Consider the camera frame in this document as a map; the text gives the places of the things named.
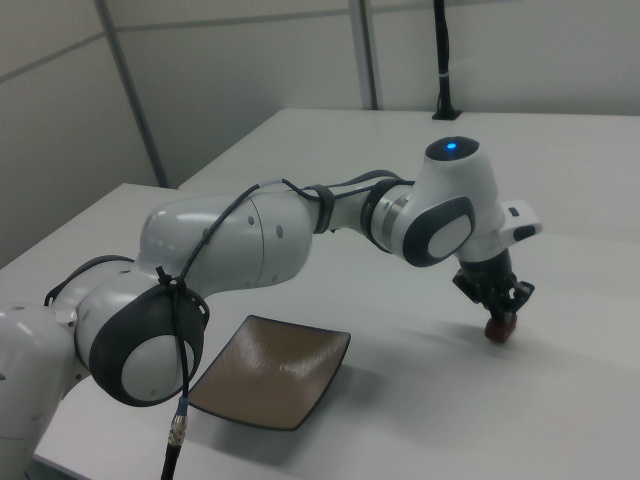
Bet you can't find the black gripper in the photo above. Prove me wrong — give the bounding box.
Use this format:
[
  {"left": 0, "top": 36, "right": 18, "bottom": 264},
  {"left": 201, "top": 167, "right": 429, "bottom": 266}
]
[{"left": 452, "top": 248, "right": 536, "bottom": 322}]

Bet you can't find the small round red-brown food item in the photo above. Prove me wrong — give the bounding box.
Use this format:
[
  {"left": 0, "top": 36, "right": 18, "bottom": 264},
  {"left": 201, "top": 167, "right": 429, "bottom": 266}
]
[{"left": 483, "top": 315, "right": 518, "bottom": 345}]

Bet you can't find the square brown ceramic plate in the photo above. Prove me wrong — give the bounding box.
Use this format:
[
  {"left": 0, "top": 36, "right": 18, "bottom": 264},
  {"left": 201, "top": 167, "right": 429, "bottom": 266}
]
[{"left": 188, "top": 314, "right": 352, "bottom": 432}]

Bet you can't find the black pole with base plate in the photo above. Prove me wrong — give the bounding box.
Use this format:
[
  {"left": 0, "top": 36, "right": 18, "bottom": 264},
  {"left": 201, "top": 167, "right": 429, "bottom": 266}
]
[{"left": 431, "top": 0, "right": 464, "bottom": 121}]

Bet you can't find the grey partition frame post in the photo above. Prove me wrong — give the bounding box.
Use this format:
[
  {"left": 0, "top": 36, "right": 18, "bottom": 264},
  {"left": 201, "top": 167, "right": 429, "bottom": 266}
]
[
  {"left": 96, "top": 0, "right": 170, "bottom": 190},
  {"left": 348, "top": 0, "right": 379, "bottom": 110}
]

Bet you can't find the black cable along robot arm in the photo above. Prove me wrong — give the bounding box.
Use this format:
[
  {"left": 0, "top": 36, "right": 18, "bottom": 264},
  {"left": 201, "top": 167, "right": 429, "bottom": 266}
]
[{"left": 158, "top": 171, "right": 417, "bottom": 480}]

